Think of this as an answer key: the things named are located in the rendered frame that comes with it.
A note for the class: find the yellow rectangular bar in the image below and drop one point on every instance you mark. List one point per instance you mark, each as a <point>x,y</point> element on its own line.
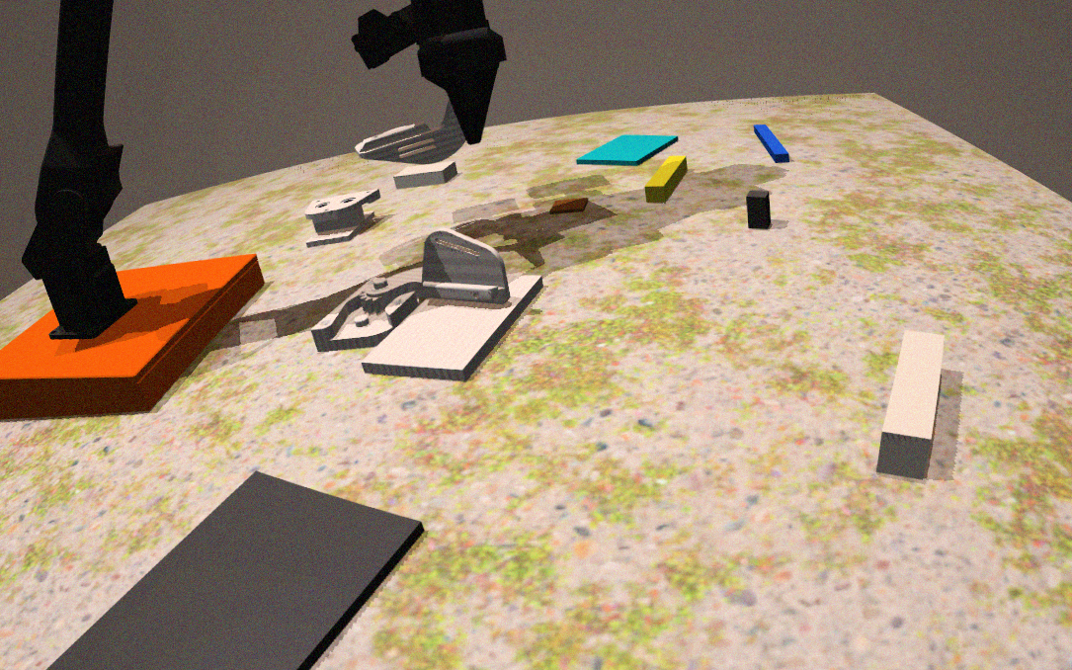
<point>659,188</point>

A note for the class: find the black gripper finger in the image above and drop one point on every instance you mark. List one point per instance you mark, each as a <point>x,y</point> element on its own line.
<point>469,91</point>

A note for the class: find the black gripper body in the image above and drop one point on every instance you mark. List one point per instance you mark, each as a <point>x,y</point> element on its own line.
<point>461,37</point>

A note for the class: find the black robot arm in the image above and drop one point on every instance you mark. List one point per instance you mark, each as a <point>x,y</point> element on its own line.
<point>79,177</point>

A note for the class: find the teal flat plate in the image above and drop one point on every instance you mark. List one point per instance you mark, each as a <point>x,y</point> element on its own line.
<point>628,150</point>

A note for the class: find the blue rectangular bar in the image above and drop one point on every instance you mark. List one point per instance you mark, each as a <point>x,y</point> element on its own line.
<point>771,143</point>

